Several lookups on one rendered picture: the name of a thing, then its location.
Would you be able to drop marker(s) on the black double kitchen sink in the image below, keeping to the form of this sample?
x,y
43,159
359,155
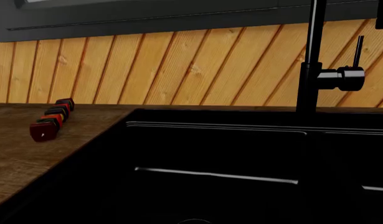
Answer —
x,y
210,158

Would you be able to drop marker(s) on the black kitchen faucet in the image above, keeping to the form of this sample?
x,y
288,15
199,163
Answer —
x,y
312,70

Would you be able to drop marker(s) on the row of red black blocks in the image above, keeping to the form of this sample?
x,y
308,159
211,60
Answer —
x,y
51,120

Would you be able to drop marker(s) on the dark grey window frame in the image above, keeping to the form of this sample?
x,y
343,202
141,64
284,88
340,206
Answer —
x,y
147,16

